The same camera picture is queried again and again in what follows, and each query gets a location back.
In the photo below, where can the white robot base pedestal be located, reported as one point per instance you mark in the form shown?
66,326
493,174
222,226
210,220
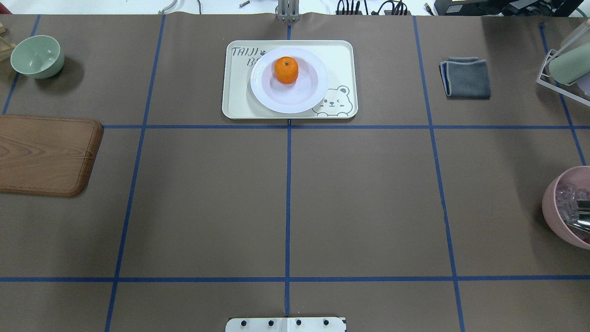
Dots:
287,324

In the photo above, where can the green ceramic bowl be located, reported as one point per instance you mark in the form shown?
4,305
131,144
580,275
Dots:
38,57

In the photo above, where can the aluminium frame post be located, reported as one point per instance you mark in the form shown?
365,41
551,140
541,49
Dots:
288,10

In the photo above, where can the purple cup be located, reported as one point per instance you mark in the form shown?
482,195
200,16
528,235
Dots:
583,84

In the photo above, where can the ice cubes in bowl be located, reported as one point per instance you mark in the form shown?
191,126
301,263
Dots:
563,192

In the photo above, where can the pale green cup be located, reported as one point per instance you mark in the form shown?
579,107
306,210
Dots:
568,67

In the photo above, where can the wooden cutting board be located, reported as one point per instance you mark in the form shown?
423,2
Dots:
47,156

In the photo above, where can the pink bowl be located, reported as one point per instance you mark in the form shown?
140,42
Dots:
579,176

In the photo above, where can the white round plate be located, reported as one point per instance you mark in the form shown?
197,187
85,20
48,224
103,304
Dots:
308,90

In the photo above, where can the cream bear print tray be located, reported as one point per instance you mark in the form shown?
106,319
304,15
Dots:
340,101

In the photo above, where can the folded grey cloth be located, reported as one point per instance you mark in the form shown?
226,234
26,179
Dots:
466,78

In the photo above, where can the orange mandarin fruit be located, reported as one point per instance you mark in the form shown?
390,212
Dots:
286,70

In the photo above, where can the white cup rack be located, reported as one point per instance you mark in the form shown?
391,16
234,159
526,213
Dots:
579,36

